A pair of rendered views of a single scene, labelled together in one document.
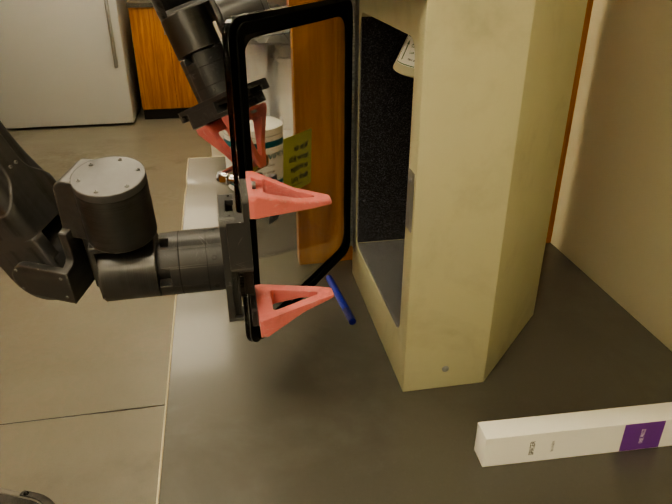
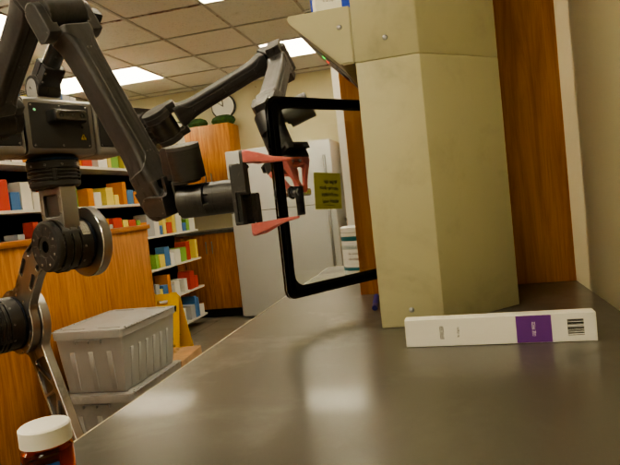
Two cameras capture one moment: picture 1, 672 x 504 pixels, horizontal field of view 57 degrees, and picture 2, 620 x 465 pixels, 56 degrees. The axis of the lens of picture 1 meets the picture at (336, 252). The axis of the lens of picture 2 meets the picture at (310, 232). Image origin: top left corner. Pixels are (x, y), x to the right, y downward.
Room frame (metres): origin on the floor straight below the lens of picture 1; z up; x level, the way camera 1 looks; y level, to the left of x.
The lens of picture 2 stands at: (-0.37, -0.40, 1.18)
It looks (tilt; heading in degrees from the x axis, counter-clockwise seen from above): 3 degrees down; 24
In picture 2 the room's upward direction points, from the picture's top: 6 degrees counter-clockwise
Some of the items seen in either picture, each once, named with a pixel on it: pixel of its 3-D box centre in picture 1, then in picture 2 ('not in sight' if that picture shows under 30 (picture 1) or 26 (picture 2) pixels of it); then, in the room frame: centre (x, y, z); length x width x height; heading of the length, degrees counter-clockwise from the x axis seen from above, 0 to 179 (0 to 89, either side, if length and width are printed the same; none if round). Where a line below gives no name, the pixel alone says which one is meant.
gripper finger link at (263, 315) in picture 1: (283, 285); (270, 211); (0.51, 0.05, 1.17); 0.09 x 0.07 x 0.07; 100
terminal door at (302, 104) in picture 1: (301, 164); (332, 193); (0.79, 0.05, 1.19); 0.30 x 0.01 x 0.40; 154
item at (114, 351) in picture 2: not in sight; (121, 346); (2.11, 1.89, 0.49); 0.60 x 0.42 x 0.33; 10
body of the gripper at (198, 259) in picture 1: (203, 259); (228, 196); (0.49, 0.12, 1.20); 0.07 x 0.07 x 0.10; 10
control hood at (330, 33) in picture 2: not in sight; (336, 58); (0.77, 0.00, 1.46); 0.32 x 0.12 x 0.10; 10
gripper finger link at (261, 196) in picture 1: (279, 217); (266, 170); (0.51, 0.05, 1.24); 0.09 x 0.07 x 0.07; 100
